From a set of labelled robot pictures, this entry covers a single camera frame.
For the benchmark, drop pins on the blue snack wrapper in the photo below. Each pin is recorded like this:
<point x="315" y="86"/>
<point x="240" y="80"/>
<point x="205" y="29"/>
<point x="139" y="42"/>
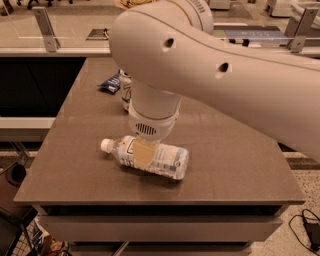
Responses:
<point x="111" y="85"/>

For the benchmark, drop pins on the black power adapter with cable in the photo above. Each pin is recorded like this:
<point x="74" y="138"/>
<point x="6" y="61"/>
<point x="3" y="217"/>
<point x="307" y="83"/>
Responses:
<point x="311" y="224"/>

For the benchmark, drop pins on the clear blue-labelled plastic bottle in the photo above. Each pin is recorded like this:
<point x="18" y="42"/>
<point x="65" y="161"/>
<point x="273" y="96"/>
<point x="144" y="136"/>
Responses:
<point x="169" y="161"/>

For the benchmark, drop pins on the wire basket with items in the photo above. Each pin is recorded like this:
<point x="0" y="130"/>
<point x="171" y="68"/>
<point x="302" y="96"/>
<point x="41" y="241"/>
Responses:
<point x="36" y="241"/>

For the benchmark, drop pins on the white green soda can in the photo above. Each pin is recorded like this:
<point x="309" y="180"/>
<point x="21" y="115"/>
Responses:
<point x="125" y="87"/>

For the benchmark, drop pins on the left metal railing bracket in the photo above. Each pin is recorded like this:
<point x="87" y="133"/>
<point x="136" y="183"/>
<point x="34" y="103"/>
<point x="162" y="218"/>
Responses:
<point x="51" y="42"/>

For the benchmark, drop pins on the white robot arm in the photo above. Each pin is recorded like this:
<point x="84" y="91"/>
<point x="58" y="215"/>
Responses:
<point x="168" y="49"/>

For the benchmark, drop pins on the metal railing bracket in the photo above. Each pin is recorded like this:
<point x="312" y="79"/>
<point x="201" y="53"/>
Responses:
<point x="298" y="39"/>
<point x="51" y="42"/>

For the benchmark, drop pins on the right metal railing bracket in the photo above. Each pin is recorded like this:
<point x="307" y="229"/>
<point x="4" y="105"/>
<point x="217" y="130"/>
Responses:
<point x="298" y="39"/>

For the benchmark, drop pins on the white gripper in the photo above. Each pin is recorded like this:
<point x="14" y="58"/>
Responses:
<point x="151" y="126"/>

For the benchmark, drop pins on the black round bin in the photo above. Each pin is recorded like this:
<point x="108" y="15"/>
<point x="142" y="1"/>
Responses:
<point x="15" y="174"/>

